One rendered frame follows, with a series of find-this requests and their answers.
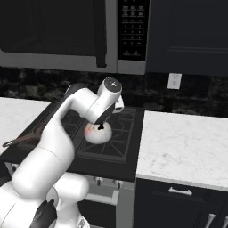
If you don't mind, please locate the black wall cupboard door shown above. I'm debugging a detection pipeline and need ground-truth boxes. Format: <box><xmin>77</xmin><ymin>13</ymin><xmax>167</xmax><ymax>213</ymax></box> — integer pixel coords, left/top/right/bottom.
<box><xmin>145</xmin><ymin>0</ymin><xmax>228</xmax><ymax>77</ymax></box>

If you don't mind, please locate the black drawer front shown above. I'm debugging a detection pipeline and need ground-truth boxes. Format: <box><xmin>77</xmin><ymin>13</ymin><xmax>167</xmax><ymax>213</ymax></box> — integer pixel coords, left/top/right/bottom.
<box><xmin>134</xmin><ymin>177</ymin><xmax>228</xmax><ymax>216</ymax></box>

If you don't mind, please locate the black microwave door handle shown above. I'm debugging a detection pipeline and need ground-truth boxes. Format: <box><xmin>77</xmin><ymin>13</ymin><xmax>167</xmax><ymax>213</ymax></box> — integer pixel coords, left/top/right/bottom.
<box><xmin>93</xmin><ymin>0</ymin><xmax>108</xmax><ymax>69</ymax></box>

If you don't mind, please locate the steel and black microwave oven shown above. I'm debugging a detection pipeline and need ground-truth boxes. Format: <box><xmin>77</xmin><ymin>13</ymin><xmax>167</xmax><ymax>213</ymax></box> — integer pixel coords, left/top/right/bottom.
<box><xmin>0</xmin><ymin>0</ymin><xmax>151</xmax><ymax>76</ymax></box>

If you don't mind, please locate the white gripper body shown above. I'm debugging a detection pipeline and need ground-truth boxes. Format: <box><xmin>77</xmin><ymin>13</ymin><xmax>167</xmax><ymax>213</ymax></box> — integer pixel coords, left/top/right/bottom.
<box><xmin>111</xmin><ymin>94</ymin><xmax>126</xmax><ymax>115</ymax></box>

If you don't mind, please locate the white wall socket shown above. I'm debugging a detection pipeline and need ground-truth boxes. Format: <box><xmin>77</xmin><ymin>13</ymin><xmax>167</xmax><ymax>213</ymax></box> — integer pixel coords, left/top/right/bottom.
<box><xmin>167</xmin><ymin>72</ymin><xmax>183</xmax><ymax>91</ymax></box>

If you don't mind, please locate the dark brown frying pan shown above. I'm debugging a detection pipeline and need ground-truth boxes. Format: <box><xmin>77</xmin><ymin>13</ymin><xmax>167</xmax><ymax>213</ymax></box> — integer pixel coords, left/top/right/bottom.
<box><xmin>2</xmin><ymin>117</ymin><xmax>64</xmax><ymax>149</ymax></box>

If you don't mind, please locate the steel oven front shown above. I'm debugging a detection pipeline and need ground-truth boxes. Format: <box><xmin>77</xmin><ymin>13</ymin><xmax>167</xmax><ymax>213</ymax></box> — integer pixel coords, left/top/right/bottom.
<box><xmin>4</xmin><ymin>161</ymin><xmax>137</xmax><ymax>228</ymax></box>

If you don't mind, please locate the black hob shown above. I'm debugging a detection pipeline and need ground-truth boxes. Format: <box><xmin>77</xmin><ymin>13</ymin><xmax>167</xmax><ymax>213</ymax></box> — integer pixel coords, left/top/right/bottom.
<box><xmin>0</xmin><ymin>99</ymin><xmax>146</xmax><ymax>183</ymax></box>

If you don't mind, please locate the steel drawer handle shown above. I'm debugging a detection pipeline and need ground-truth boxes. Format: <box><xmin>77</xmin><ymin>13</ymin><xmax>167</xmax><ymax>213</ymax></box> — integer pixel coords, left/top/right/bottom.
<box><xmin>167</xmin><ymin>186</ymin><xmax>193</xmax><ymax>197</ymax></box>

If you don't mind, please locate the steel oven door handle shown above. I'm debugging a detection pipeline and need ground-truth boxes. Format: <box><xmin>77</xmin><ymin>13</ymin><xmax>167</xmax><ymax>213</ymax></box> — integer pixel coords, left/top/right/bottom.
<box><xmin>85</xmin><ymin>191</ymin><xmax>120</xmax><ymax>207</ymax></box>

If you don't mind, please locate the black base cupboard door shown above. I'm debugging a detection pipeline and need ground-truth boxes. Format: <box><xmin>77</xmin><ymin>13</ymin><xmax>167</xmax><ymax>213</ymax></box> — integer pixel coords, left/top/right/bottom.
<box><xmin>133</xmin><ymin>204</ymin><xmax>220</xmax><ymax>228</ymax></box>
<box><xmin>218</xmin><ymin>211</ymin><xmax>228</xmax><ymax>228</ymax></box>

